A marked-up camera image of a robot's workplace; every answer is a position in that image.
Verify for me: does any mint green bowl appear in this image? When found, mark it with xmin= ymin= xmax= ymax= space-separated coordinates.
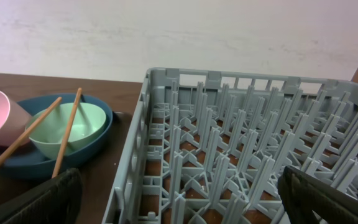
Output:
xmin=29 ymin=103 xmax=107 ymax=159

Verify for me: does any dark blue plate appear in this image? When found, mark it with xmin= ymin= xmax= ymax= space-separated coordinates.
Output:
xmin=0 ymin=93 xmax=114 ymax=180

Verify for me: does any grey dishwasher rack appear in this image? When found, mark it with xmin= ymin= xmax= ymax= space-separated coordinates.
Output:
xmin=103 ymin=68 xmax=358 ymax=223

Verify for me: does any wooden chopstick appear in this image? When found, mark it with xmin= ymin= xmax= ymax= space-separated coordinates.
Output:
xmin=52 ymin=88 xmax=82 ymax=178
xmin=0 ymin=97 xmax=62 ymax=167

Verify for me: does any pink cup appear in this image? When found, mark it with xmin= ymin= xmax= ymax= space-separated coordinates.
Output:
xmin=0 ymin=91 xmax=32 ymax=146

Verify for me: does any brown serving tray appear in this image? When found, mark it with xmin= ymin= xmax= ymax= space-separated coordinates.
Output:
xmin=0 ymin=112 xmax=132 ymax=223

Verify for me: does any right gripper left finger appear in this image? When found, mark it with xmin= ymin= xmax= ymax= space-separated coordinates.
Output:
xmin=0 ymin=168 xmax=83 ymax=224

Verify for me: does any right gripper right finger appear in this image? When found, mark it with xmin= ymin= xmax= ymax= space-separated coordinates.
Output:
xmin=278 ymin=166 xmax=358 ymax=224

